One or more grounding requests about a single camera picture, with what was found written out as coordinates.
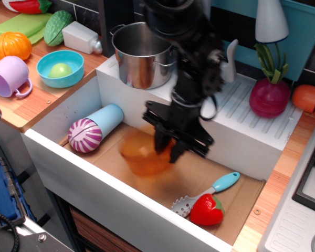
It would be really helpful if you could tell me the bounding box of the orange toy carrot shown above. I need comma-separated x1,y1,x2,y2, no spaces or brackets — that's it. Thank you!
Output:
292,85,315,114

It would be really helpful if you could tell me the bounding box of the light blue plastic cup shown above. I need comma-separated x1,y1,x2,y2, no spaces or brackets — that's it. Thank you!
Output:
86,103,124,140

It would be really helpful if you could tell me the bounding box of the toy stove top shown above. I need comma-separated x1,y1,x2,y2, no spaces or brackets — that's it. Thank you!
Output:
257,129,315,251

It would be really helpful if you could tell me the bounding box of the transparent orange toy pot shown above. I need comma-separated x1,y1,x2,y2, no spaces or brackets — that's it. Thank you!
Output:
120,128,175,176

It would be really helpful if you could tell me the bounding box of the purple striped toy onion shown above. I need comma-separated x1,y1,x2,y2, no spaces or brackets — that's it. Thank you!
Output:
68,118,102,153

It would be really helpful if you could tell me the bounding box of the red toy pepper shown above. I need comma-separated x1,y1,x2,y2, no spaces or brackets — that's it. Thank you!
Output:
2,0,52,14

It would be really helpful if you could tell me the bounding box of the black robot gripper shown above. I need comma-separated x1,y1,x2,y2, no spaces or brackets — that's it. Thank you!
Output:
143,90,214,163

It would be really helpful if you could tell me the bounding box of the stainless steel pot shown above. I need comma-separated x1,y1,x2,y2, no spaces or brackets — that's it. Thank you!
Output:
110,22,176,89

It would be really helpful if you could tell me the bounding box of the green toy bitter gourd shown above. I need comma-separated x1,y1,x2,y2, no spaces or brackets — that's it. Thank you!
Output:
44,10,74,46

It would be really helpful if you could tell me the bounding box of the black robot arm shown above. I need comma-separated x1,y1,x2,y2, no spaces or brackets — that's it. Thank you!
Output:
143,1,224,163

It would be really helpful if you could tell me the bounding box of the teal plastic bowl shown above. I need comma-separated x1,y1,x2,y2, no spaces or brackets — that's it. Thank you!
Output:
37,50,85,88

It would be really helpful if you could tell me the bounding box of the grey toy faucet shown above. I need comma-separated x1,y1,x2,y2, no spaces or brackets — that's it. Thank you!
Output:
220,39,239,83

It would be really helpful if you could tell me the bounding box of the blue handled slotted spoon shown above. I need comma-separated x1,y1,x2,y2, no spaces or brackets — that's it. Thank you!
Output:
171,172,240,218

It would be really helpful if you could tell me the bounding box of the black cable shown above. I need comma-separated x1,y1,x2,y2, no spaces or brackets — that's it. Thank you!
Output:
0,212,19,252

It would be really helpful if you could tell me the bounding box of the white salt shaker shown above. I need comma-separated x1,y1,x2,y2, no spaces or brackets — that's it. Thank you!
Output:
62,21,103,54

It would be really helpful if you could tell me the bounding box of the blue box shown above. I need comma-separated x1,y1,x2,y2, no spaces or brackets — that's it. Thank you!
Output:
0,157,37,225

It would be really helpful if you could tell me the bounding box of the white cone lamp shade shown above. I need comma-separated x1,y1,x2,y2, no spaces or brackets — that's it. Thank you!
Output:
255,0,289,44

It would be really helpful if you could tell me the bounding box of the orange toy pumpkin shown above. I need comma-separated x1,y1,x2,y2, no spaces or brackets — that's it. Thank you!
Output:
0,31,33,60

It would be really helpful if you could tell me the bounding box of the brown cardboard sink liner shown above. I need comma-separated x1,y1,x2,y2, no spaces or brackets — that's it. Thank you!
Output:
64,123,266,245

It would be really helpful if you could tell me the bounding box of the green toy ball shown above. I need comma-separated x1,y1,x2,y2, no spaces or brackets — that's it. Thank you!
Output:
48,63,72,78

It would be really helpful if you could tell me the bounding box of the green cutting board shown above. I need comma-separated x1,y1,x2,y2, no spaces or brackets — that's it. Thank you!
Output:
0,13,52,45

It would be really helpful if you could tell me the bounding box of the red toy strawberry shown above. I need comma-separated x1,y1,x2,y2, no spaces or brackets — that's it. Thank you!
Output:
190,193,225,226

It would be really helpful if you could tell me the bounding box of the magenta toy beet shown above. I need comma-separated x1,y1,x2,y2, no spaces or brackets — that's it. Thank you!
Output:
249,43,291,118

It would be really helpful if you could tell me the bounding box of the white toy sink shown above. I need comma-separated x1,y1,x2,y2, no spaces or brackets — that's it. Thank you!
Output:
23,57,302,251

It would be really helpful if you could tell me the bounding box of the lilac plastic mug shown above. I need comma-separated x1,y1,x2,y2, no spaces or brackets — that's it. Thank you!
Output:
0,56,33,98

